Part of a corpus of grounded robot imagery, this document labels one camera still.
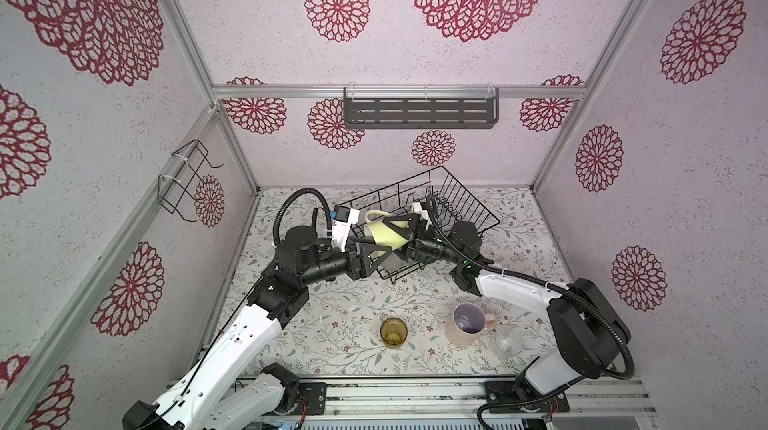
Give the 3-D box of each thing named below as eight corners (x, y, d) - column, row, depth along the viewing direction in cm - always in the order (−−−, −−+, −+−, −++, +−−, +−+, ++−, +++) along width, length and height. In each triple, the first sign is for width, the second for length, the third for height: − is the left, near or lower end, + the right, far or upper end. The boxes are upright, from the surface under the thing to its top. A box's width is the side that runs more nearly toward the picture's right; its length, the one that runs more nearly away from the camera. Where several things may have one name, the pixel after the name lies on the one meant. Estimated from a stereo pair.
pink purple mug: (447, 347, 84) (455, 334, 75) (444, 318, 89) (450, 302, 80) (490, 347, 84) (503, 334, 75) (484, 318, 89) (495, 302, 80)
